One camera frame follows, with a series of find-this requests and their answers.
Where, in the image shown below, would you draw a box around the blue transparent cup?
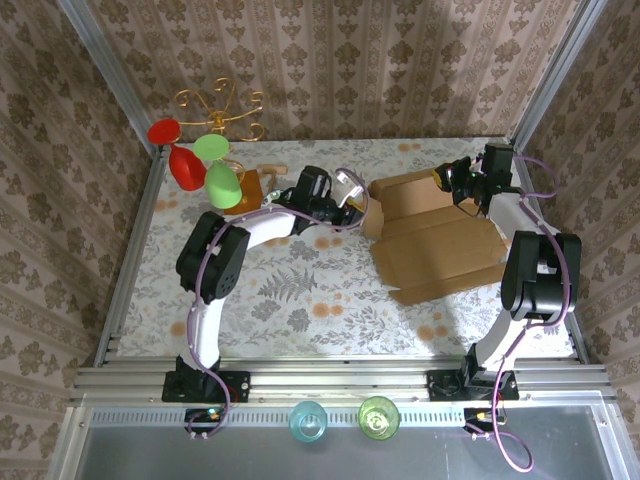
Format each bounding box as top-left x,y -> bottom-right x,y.
288,399 -> 329,442

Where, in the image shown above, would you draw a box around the green transparent cup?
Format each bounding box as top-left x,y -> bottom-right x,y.
357,395 -> 401,442

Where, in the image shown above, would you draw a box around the red plastic wine glass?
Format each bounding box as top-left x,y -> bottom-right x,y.
147,118 -> 209,192

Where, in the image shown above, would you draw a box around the small wooden mallet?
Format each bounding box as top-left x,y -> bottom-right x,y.
257,164 -> 289,194

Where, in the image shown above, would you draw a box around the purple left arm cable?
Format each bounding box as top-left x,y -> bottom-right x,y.
187,167 -> 374,441

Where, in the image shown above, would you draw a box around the small black controller board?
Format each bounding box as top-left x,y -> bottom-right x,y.
184,407 -> 226,424

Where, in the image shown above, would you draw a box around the aluminium frame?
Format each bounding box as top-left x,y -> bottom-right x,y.
47,0 -> 621,480

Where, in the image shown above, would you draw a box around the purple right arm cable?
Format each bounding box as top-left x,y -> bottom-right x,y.
464,154 -> 584,474

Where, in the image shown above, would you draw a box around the amber transparent box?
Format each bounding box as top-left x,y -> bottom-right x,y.
222,159 -> 265,216

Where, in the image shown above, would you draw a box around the floral table cover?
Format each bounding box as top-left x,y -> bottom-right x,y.
117,137 -> 576,359

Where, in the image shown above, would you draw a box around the grey metal panel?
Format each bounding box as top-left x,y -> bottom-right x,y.
82,404 -> 616,480

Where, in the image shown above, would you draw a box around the gold wire glass rack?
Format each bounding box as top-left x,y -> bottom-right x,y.
173,77 -> 267,144

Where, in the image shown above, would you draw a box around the brown cardboard box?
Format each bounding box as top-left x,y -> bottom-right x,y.
362,168 -> 514,306

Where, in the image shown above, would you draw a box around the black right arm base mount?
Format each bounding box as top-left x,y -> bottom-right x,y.
427,362 -> 521,403

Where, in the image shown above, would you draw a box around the green plastic wine glass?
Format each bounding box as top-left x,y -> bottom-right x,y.
193,134 -> 241,210

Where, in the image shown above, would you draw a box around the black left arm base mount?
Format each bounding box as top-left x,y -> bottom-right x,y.
160,357 -> 251,403

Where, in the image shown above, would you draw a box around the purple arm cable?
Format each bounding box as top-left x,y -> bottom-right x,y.
464,154 -> 584,474
187,167 -> 374,441

